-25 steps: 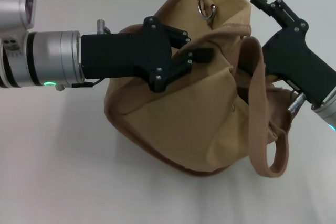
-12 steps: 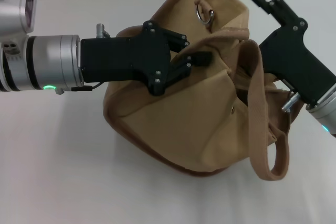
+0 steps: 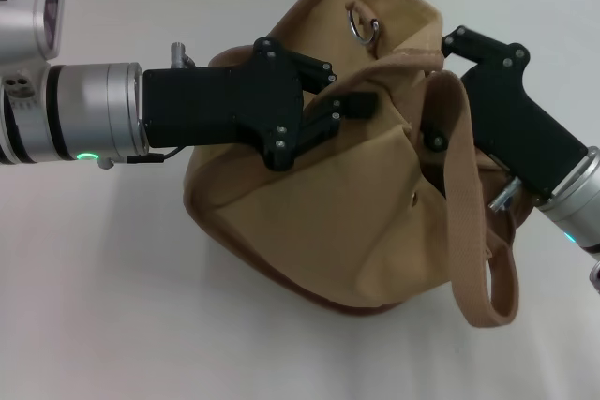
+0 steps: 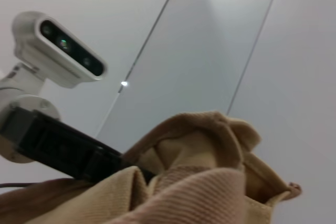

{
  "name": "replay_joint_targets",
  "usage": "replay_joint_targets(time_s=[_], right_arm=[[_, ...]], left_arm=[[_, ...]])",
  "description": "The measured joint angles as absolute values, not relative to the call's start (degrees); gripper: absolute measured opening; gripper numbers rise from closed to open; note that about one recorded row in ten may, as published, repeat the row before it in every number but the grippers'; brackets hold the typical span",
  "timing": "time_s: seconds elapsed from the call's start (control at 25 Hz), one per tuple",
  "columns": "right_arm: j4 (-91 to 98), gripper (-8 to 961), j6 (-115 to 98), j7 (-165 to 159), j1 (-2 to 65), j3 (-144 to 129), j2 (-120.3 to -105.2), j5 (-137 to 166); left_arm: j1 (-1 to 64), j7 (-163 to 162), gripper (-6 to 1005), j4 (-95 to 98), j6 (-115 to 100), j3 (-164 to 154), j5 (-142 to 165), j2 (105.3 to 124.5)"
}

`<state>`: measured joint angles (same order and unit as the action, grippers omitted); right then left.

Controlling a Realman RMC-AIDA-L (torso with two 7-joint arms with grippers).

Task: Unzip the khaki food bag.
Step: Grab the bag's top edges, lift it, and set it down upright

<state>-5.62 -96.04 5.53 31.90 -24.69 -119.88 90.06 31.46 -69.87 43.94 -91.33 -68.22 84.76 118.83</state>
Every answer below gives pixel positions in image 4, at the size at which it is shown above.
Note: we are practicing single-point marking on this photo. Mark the khaki canvas food bag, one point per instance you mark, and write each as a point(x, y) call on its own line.
point(197, 195)

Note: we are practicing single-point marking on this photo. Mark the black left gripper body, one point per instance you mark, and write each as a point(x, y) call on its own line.
point(60, 145)

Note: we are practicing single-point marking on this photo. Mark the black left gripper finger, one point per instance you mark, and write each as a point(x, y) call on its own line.
point(105, 163)

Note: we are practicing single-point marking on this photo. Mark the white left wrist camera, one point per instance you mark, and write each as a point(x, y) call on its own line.
point(65, 51)

